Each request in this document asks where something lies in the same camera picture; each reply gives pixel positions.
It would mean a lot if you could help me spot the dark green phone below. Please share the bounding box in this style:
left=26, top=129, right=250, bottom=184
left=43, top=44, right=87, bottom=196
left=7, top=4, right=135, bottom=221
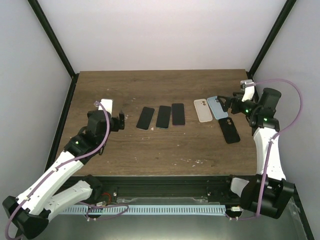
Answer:
left=155, top=105, right=172, bottom=129

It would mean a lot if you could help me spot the right black frame post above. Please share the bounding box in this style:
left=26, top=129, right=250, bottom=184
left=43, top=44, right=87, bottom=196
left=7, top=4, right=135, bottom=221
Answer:
left=246, top=0, right=297, bottom=77

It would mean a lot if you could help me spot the light blue slotted cable duct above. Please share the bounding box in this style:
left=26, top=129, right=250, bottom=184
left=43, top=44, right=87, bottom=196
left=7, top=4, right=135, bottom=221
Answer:
left=62, top=204, right=226, bottom=216

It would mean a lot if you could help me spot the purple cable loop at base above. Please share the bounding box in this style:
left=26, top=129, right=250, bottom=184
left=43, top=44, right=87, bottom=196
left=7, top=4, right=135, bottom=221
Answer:
left=79, top=199, right=130, bottom=222

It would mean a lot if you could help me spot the magenta phone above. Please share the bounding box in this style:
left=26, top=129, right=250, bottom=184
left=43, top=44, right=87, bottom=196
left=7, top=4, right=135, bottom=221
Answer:
left=171, top=103, right=186, bottom=126

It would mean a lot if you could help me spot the left black frame post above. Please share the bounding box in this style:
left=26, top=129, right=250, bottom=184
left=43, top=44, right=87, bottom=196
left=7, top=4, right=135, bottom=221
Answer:
left=26, top=0, right=77, bottom=78

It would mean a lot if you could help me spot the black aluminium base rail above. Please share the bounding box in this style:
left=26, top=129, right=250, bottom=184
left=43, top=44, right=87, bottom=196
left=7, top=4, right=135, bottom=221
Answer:
left=84, top=175, right=258, bottom=203

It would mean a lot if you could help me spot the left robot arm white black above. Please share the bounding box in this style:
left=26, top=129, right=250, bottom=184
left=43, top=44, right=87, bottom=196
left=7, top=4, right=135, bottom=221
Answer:
left=2, top=109, right=125, bottom=240

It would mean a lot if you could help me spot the light blue phone case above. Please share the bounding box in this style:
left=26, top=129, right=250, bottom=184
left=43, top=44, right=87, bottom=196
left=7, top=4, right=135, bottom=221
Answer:
left=207, top=96, right=228, bottom=120

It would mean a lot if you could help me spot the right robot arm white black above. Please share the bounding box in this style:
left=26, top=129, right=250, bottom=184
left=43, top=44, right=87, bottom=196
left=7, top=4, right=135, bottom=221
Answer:
left=217, top=87, right=295, bottom=219

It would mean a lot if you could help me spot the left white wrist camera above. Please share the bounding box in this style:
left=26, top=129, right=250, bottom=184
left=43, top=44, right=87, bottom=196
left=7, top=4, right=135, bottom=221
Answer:
left=100, top=98, right=113, bottom=114

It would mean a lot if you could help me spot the black phone case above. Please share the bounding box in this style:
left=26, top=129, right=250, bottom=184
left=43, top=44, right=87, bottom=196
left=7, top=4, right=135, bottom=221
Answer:
left=218, top=117, right=241, bottom=144

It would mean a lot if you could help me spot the beige phone case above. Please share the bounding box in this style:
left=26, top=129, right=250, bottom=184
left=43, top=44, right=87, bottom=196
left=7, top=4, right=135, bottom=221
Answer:
left=193, top=99, right=213, bottom=123

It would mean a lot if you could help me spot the silver blue phone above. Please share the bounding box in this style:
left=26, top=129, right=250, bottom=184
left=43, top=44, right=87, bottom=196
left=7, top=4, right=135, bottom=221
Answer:
left=136, top=106, right=155, bottom=131

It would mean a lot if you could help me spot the black frame post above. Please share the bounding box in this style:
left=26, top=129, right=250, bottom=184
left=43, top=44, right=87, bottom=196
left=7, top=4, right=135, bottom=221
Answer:
left=26, top=0, right=77, bottom=78
left=246, top=0, right=297, bottom=77

